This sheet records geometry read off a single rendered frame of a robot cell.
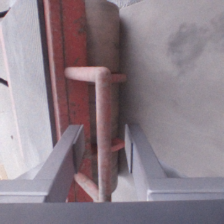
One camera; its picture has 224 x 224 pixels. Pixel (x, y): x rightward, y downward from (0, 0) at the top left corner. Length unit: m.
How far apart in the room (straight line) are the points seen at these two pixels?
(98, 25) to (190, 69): 0.12
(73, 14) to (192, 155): 0.20
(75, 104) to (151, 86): 0.11
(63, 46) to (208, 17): 0.14
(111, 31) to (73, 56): 0.07
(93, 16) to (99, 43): 0.03
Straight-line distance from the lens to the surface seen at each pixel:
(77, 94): 0.18
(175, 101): 0.21
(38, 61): 0.19
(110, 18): 0.23
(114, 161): 0.27
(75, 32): 0.18
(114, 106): 0.24
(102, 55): 0.22
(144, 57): 0.24
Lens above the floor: 0.20
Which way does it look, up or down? 39 degrees down
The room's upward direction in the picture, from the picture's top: 103 degrees counter-clockwise
